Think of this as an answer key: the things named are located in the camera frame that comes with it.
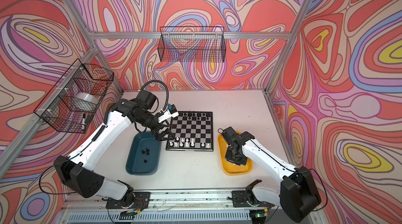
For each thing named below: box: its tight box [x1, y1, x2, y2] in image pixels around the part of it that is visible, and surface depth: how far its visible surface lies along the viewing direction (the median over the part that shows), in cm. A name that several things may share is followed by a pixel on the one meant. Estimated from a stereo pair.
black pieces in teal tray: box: [141, 147, 150, 164], surface depth 90 cm
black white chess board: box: [165, 110, 214, 152], surface depth 96 cm
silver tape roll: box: [73, 92, 99, 108], surface depth 73 cm
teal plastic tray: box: [125, 131, 162, 176], surface depth 88 cm
